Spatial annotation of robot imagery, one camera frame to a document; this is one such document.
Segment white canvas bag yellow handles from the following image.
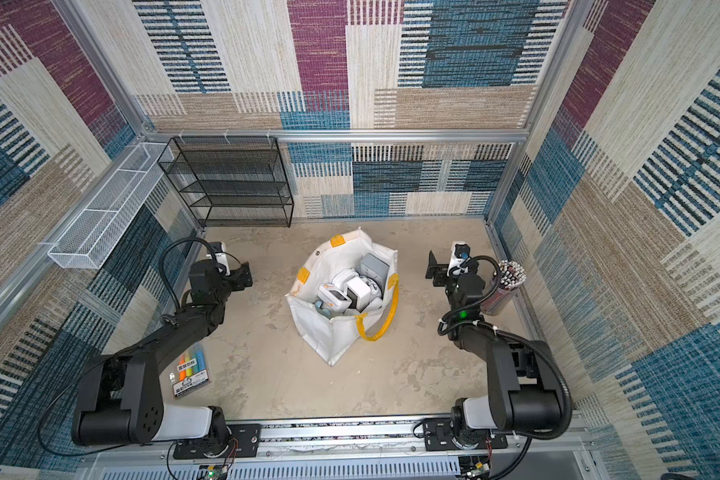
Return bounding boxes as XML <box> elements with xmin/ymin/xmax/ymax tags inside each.
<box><xmin>286</xmin><ymin>228</ymin><xmax>400</xmax><ymax>366</ymax></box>

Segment white rectangular alarm clock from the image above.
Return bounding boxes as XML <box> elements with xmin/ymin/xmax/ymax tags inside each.
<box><xmin>345</xmin><ymin>276</ymin><xmax>373</xmax><ymax>312</ymax></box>

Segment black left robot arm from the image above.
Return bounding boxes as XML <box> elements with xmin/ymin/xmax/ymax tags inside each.
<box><xmin>71</xmin><ymin>240</ymin><xmax>253</xmax><ymax>458</ymax></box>

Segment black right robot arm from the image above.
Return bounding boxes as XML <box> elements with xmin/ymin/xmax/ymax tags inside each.
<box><xmin>412</xmin><ymin>242</ymin><xmax>574</xmax><ymax>479</ymax></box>

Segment grey square device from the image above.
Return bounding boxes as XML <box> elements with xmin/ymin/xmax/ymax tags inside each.
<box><xmin>357</xmin><ymin>253</ymin><xmax>389</xmax><ymax>289</ymax></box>

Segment cup of coloured pencils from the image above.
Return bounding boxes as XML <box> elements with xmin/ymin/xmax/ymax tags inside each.
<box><xmin>481</xmin><ymin>260</ymin><xmax>527</xmax><ymax>316</ymax></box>

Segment highlighter marker pack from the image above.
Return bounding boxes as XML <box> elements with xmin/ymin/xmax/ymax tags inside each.
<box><xmin>169</xmin><ymin>342</ymin><xmax>211</xmax><ymax>398</ymax></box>

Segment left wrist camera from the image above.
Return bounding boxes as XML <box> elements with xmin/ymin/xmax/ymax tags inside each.
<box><xmin>210</xmin><ymin>241</ymin><xmax>230</xmax><ymax>275</ymax></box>

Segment black wire mesh shelf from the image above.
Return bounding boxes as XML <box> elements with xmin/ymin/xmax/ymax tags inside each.
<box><xmin>157</xmin><ymin>136</ymin><xmax>294</xmax><ymax>228</ymax></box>

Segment white wire mesh basket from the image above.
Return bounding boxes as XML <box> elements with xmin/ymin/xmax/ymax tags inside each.
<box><xmin>48</xmin><ymin>142</ymin><xmax>166</xmax><ymax>270</ymax></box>

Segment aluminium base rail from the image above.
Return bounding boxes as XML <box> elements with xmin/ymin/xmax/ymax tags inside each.
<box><xmin>74</xmin><ymin>414</ymin><xmax>608</xmax><ymax>479</ymax></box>

